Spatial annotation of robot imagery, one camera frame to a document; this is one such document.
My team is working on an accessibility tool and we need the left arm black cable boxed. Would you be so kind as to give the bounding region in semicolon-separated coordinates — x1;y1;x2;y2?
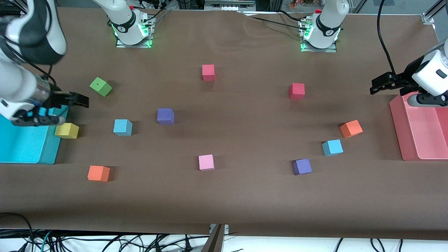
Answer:
377;0;399;77

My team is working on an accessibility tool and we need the black cable on table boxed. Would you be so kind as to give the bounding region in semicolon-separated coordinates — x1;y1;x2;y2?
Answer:
241;10;309;27

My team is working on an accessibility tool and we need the aluminium frame profile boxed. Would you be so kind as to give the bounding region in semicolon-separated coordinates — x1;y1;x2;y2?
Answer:
422;0;448;25

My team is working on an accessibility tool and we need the purple foam block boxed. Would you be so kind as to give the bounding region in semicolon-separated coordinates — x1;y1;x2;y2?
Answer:
293;159;312;175
157;108;175;125

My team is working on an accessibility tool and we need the brown table cover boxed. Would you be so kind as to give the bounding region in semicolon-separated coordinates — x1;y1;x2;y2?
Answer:
0;6;448;242

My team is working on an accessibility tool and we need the grey camera stand post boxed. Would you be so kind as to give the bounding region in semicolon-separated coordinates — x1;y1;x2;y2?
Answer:
201;224;225;252

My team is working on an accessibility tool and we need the green foam block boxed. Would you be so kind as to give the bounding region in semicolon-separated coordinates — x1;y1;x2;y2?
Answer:
90;77;113;97

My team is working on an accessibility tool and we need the light blue foam block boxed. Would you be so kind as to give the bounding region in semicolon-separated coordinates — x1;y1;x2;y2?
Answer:
113;119;133;136
322;139;344;156

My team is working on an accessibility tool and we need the orange foam block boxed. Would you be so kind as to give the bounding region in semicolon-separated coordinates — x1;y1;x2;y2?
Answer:
339;120;363;138
87;166;111;182

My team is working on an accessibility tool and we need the yellow foam block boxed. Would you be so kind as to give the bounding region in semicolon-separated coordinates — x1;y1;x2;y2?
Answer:
54;122;79;139

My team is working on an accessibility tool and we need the pink plastic bin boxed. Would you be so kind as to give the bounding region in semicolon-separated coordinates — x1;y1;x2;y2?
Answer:
390;92;448;161

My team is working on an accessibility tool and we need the cyan plastic bin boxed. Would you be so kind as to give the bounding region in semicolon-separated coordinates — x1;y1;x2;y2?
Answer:
0;105;69;165

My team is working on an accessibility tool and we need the black looped cable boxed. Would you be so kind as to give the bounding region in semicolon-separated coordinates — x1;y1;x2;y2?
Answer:
0;212;34;252

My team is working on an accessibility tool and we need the teal cable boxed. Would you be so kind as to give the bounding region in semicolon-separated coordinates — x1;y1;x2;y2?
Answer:
40;230;54;252

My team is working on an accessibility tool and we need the red foam block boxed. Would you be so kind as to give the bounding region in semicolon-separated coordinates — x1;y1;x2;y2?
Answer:
289;83;305;100
202;64;215;82

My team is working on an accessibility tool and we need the pink foam block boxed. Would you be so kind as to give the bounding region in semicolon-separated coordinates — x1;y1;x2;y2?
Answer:
198;154;215;171

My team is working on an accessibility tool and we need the white device behind table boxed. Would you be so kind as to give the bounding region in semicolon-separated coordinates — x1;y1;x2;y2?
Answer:
205;0;256;11

